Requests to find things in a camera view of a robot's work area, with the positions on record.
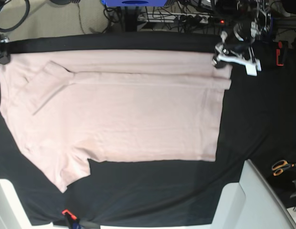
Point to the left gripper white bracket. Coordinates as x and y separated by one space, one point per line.
235 50

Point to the blue box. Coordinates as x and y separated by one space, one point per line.
126 3

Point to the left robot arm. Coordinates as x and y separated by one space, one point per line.
253 22

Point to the white power strip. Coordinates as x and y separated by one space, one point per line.
165 17

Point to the pink T-shirt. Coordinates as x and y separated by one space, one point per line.
66 108

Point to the orange black clamp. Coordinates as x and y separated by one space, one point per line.
71 220

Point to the white table frame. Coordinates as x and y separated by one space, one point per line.
251 203
12 214

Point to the orange handled scissors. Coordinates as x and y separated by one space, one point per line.
281 166

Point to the white table frame left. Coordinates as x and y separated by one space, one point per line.
12 214

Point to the red black tool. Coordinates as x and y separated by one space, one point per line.
281 52

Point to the white table frame right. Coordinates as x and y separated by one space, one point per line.
251 203

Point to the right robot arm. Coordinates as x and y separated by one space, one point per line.
5 56

